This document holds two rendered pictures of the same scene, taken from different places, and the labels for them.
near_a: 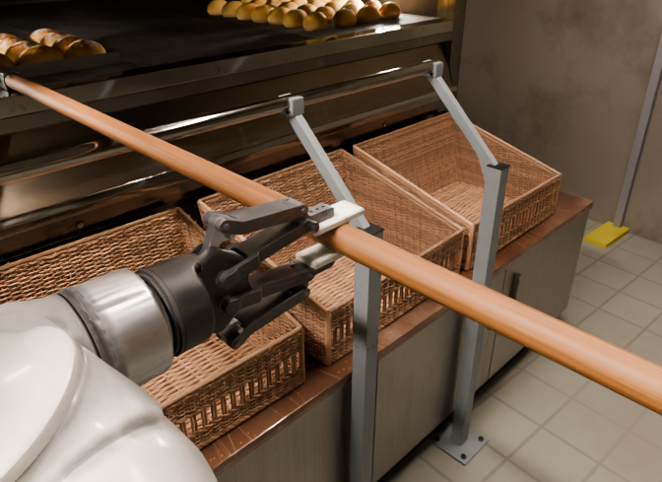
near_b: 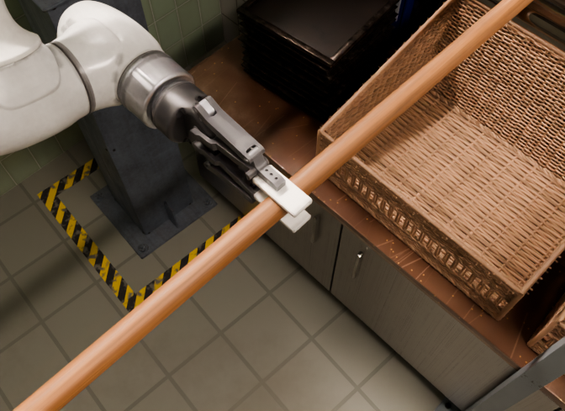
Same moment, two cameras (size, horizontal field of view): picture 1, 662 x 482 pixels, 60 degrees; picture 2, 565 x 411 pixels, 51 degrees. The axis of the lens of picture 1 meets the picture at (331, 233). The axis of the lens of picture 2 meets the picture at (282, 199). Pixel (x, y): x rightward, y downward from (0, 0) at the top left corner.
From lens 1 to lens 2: 0.71 m
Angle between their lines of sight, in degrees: 66
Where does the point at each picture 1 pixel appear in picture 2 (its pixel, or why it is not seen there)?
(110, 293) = (144, 74)
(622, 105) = not seen: outside the picture
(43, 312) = (124, 51)
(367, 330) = (534, 367)
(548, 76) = not seen: outside the picture
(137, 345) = (129, 102)
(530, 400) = not seen: outside the picture
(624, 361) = (72, 365)
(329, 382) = (501, 346)
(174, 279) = (168, 101)
